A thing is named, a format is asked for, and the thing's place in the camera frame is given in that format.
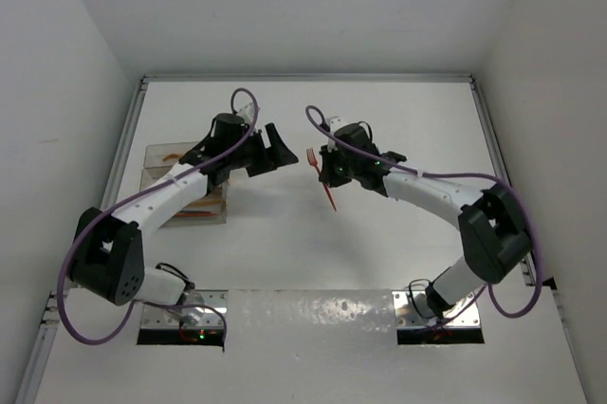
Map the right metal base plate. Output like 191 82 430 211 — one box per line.
392 288 481 331

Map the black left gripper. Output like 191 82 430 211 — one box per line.
227 123 297 176

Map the orange plastic fork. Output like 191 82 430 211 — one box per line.
306 147 338 212

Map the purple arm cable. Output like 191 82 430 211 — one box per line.
304 104 544 320
56 87 262 346

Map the orange plastic spoon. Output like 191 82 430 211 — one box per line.
173 211 219 218

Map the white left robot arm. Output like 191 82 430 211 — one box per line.
66 113 298 306

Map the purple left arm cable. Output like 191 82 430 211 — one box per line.
56 87 262 346

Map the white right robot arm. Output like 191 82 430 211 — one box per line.
319 117 532 319

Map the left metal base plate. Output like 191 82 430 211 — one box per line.
140 289 228 330

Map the yellow plastic spoon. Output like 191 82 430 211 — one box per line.
187 200 223 210

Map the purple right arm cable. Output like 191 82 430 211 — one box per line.
304 104 544 320

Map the metal base plate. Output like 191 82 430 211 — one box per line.
392 288 481 331
140 289 228 330

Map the clear acrylic utensil organizer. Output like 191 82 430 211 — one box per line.
140 140 231 226

